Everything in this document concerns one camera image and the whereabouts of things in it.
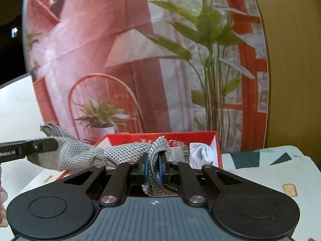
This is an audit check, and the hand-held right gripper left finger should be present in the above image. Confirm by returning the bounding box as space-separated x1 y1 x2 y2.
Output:
57 153 150 207

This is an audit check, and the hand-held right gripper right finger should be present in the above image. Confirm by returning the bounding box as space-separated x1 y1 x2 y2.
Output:
156 153 246 207

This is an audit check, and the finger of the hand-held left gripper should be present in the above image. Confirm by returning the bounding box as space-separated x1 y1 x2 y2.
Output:
31 137 59 154

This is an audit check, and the grey mesh cloth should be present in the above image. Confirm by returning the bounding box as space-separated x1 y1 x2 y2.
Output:
26 122 179 198

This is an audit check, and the white sock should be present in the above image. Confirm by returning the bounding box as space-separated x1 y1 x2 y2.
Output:
189 142 217 169

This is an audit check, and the red strawberry print box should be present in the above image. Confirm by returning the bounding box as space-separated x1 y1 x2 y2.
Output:
54 131 224 182

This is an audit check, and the person's left hand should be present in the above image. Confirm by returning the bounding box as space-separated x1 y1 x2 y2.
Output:
0 164 9 229

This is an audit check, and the white marble board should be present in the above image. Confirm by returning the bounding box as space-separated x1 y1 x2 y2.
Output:
0 74 60 144

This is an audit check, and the yellow wooden panel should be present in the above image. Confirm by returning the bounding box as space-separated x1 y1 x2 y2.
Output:
247 0 321 154

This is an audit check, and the wall poster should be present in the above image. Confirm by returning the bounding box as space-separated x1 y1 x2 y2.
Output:
22 0 269 154

